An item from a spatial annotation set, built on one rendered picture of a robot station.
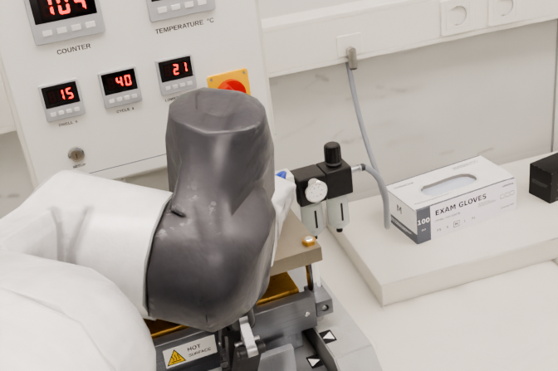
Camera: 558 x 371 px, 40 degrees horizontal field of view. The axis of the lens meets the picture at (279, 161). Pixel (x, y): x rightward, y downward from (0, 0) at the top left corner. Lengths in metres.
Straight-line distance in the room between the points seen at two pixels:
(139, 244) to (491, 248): 1.00
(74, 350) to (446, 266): 1.14
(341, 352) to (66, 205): 0.46
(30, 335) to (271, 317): 0.62
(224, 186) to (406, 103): 1.07
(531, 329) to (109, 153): 0.74
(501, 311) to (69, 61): 0.83
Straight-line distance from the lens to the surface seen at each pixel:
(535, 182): 1.60
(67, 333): 0.30
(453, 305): 1.38
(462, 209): 1.48
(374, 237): 1.48
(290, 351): 0.91
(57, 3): 0.94
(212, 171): 0.54
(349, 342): 0.92
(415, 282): 1.38
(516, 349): 1.30
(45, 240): 0.51
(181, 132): 0.55
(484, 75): 1.65
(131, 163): 1.01
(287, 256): 0.88
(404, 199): 1.46
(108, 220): 0.54
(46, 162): 1.00
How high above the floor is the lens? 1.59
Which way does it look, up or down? 26 degrees down
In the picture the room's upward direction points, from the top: 7 degrees counter-clockwise
